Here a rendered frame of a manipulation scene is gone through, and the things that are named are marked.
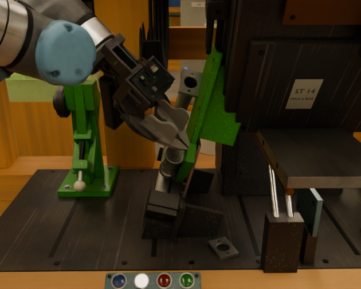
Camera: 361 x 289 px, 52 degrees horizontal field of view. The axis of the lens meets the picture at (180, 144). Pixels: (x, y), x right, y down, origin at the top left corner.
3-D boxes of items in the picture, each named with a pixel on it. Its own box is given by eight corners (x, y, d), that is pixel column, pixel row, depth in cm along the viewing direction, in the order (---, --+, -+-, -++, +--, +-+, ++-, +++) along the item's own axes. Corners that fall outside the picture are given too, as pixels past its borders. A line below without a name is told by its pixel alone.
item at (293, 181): (398, 195, 52) (403, 176, 51) (285, 196, 52) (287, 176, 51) (306, 113, 88) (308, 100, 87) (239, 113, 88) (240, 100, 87)
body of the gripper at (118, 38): (151, 108, 55) (93, 49, 54) (131, 128, 62) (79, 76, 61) (179, 81, 59) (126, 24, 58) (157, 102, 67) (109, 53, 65)
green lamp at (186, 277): (193, 288, 57) (193, 281, 56) (179, 288, 57) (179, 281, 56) (193, 280, 58) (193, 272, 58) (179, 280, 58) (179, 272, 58)
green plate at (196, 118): (226, 173, 70) (263, 64, 62) (183, 163, 69) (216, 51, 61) (219, 149, 81) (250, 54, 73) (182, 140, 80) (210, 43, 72)
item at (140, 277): (148, 288, 57) (148, 281, 56) (134, 289, 57) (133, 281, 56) (149, 280, 58) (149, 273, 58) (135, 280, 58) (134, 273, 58)
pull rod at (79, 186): (85, 194, 86) (82, 171, 84) (73, 194, 86) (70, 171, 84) (90, 183, 91) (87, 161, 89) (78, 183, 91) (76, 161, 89)
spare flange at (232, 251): (239, 256, 70) (239, 252, 70) (220, 261, 69) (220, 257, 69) (224, 239, 75) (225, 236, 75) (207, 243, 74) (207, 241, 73)
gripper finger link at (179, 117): (201, 139, 60) (161, 98, 59) (184, 150, 65) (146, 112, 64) (211, 128, 62) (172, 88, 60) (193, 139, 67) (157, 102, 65)
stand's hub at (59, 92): (65, 121, 87) (61, 90, 84) (52, 121, 87) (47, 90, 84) (73, 112, 94) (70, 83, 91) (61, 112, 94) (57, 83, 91)
